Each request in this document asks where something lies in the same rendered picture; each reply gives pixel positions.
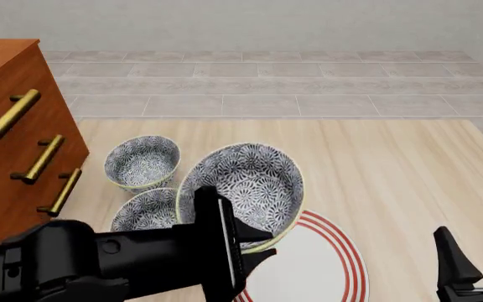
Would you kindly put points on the patterned black-white bowl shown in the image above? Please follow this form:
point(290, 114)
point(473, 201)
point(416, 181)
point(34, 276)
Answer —
point(145, 212)
point(250, 182)
point(141, 163)

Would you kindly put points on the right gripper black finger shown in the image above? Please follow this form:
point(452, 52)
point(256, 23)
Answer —
point(455, 261)

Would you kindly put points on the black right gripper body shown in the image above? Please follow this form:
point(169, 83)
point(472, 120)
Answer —
point(472, 294)

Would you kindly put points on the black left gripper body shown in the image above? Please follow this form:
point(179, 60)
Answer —
point(214, 239)

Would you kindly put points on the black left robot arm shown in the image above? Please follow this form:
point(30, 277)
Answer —
point(99, 264)

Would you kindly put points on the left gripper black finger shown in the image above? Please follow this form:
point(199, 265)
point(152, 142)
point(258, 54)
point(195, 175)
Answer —
point(247, 232)
point(253, 261)

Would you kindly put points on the white plate with red rings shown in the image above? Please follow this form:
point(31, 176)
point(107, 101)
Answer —
point(308, 270)

